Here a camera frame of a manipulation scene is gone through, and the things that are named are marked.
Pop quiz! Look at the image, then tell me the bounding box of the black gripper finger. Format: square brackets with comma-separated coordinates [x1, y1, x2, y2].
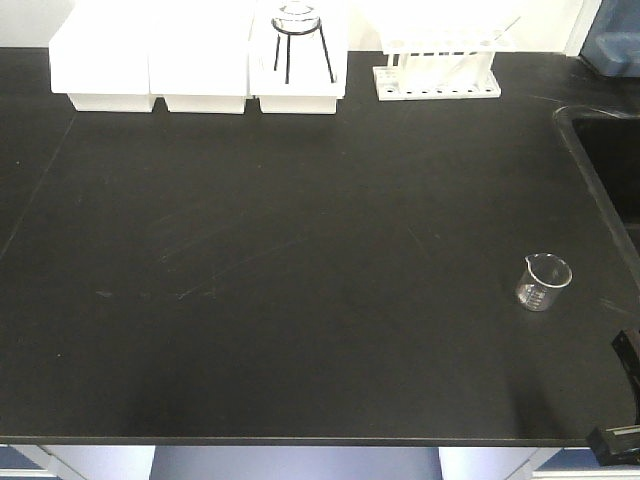
[612, 328, 639, 395]
[586, 425, 639, 466]

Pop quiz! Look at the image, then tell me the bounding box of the small clear glass beaker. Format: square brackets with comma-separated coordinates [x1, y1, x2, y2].
[514, 253, 573, 312]

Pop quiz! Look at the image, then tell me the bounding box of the right white storage bin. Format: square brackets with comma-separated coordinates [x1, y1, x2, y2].
[249, 1, 348, 114]

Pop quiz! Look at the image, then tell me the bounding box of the white storage bin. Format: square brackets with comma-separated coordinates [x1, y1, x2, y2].
[249, 1, 348, 114]
[48, 3, 155, 113]
[148, 2, 253, 114]

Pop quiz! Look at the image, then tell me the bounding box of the middle white storage bin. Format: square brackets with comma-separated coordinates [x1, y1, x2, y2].
[148, 2, 253, 114]

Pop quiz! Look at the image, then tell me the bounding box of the left white storage bin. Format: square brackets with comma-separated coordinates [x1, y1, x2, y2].
[48, 3, 155, 113]

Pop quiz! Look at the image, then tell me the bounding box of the black lab sink basin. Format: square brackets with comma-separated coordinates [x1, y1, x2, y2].
[552, 105, 639, 281]

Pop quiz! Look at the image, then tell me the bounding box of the white test tube rack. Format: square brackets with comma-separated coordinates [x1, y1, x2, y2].
[373, 16, 521, 101]

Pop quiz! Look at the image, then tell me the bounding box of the clear glass dish on tripod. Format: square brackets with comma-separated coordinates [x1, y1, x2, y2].
[271, 1, 321, 35]

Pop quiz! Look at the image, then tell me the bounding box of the black wire tripod stand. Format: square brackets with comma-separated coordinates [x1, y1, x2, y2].
[271, 17, 337, 85]

